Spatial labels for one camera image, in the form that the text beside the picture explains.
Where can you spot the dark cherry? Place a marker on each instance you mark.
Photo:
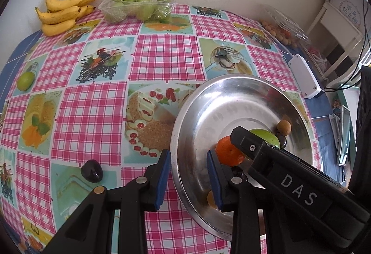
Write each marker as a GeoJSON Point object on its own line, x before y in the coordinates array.
{"type": "Point", "coordinates": [282, 142]}

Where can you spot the white plastic box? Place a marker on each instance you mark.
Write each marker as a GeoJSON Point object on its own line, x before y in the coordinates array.
{"type": "Point", "coordinates": [304, 77]}

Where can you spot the pile of green jujubes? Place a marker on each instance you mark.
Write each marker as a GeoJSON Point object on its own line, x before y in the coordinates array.
{"type": "Point", "coordinates": [143, 10]}

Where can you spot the clear plastic longan box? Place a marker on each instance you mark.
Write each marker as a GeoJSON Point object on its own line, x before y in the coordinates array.
{"type": "Point", "coordinates": [284, 17]}

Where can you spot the pink checkered printed tablecloth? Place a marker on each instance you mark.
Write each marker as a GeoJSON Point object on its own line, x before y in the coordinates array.
{"type": "Point", "coordinates": [162, 59]}

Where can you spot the pile of brown longans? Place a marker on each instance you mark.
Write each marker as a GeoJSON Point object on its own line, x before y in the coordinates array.
{"type": "Point", "coordinates": [278, 32]}

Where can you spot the white printed bag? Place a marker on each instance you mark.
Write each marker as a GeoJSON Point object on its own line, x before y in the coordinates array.
{"type": "Point", "coordinates": [349, 7]}

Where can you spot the brown longan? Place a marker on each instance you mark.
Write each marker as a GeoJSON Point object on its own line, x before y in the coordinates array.
{"type": "Point", "coordinates": [284, 127]}

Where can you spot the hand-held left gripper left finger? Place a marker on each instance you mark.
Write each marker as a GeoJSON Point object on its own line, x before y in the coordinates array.
{"type": "Point", "coordinates": [162, 178]}

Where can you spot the green wax apple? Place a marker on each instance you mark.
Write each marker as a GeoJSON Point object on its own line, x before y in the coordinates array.
{"type": "Point", "coordinates": [268, 136]}

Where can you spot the dark purple plum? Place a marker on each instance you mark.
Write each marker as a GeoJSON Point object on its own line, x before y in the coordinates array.
{"type": "Point", "coordinates": [92, 172]}

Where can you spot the clear plastic jujube tray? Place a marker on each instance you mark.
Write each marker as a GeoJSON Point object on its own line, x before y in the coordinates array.
{"type": "Point", "coordinates": [108, 11]}

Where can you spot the orange tangerine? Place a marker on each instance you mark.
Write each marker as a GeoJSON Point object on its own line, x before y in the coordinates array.
{"type": "Point", "coordinates": [229, 152]}
{"type": "Point", "coordinates": [211, 200]}

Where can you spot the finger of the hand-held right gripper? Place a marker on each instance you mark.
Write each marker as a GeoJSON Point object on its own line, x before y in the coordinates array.
{"type": "Point", "coordinates": [247, 142]}

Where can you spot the white wooden chair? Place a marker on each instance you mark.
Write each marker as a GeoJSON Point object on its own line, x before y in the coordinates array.
{"type": "Point", "coordinates": [342, 39]}

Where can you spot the short yellow banana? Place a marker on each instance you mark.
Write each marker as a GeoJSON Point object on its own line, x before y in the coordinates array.
{"type": "Point", "coordinates": [85, 10]}

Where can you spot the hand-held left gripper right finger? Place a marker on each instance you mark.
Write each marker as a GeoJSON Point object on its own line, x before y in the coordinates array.
{"type": "Point", "coordinates": [214, 178]}

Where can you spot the silver metal object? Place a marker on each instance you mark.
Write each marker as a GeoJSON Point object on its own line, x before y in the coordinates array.
{"type": "Point", "coordinates": [343, 138]}

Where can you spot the round silver metal plate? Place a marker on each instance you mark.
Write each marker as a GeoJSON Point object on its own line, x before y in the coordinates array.
{"type": "Point", "coordinates": [232, 109]}

